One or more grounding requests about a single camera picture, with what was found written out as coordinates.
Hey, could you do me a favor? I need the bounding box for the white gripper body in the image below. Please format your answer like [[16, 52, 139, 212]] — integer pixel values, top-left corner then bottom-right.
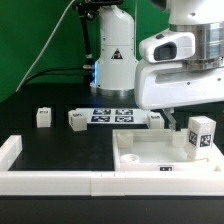
[[134, 60, 224, 110]]

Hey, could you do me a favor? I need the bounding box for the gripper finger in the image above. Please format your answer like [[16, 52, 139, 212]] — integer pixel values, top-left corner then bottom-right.
[[163, 108, 181, 131]]

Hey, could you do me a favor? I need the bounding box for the white square table top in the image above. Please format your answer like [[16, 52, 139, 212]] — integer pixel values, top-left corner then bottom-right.
[[112, 129, 224, 172]]

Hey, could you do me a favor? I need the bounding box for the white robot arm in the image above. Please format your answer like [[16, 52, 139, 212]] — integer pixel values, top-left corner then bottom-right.
[[91, 0, 224, 116]]

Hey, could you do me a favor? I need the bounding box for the white U-shaped fence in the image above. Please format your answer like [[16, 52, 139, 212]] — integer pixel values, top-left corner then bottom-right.
[[0, 135, 224, 196]]

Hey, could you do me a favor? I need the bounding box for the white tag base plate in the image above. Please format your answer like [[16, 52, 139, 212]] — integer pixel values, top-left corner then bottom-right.
[[77, 108, 147, 124]]

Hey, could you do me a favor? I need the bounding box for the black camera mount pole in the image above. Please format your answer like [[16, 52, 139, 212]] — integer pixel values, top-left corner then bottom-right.
[[72, 0, 124, 68]]

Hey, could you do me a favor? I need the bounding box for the white cable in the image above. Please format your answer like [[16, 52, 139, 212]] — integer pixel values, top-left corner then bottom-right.
[[15, 0, 78, 92]]

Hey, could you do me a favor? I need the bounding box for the black cable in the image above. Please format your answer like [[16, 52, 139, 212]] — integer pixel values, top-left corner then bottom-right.
[[19, 66, 93, 88]]

